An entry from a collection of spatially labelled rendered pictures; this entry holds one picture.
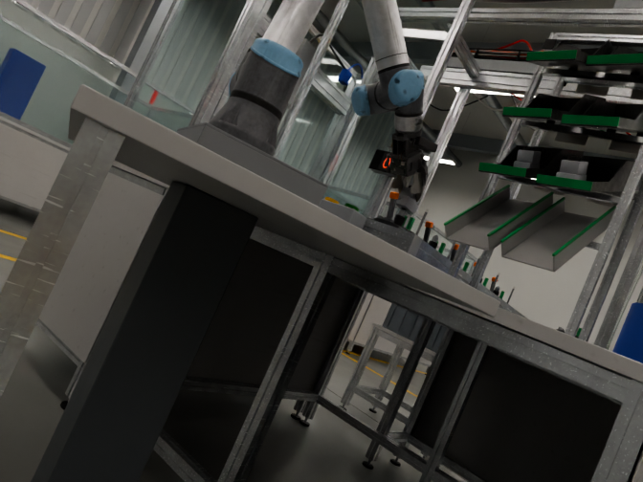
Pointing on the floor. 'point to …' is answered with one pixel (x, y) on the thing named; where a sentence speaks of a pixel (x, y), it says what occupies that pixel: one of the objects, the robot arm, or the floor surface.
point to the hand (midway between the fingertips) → (410, 194)
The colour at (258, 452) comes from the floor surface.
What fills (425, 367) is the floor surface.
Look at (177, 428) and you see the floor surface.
